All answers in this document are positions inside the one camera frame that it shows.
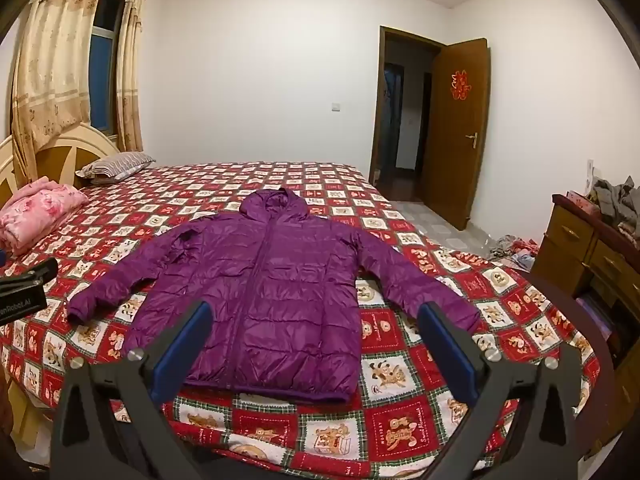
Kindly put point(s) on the window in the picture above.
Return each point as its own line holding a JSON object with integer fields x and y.
{"x": 102, "y": 75}

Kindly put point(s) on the grey clothes pile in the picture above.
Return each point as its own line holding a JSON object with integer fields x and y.
{"x": 615, "y": 200}

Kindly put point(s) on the wooden dresser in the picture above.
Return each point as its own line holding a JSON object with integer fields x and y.
{"x": 570, "y": 240}

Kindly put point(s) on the striped pillow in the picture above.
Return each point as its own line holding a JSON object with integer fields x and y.
{"x": 117, "y": 165}

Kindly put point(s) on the dark wooden door frame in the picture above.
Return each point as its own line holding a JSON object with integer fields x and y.
{"x": 375, "y": 110}

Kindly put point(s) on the pink floral blanket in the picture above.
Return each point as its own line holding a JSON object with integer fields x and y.
{"x": 35, "y": 207}

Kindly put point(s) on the red cloth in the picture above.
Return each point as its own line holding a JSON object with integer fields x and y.
{"x": 582, "y": 204}

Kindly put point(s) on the purple puffer jacket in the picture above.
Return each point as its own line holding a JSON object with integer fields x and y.
{"x": 280, "y": 285}

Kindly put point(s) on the wide beige patterned curtain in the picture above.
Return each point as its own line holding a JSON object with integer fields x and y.
{"x": 55, "y": 60}

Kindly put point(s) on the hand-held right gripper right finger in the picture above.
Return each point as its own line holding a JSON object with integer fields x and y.
{"x": 450, "y": 355}

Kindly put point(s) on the cream wooden headboard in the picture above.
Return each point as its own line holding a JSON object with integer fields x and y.
{"x": 55, "y": 152}

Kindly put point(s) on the clothes heap on floor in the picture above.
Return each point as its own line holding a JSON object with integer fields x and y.
{"x": 515, "y": 250}

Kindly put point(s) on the red printed bedspread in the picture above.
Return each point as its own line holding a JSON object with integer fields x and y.
{"x": 400, "y": 410}

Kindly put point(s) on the red paper door decoration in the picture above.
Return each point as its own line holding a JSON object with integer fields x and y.
{"x": 462, "y": 84}

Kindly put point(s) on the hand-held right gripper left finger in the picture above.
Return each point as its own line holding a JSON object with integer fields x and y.
{"x": 182, "y": 355}

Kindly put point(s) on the brown wooden door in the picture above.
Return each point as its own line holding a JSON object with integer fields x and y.
{"x": 455, "y": 160}

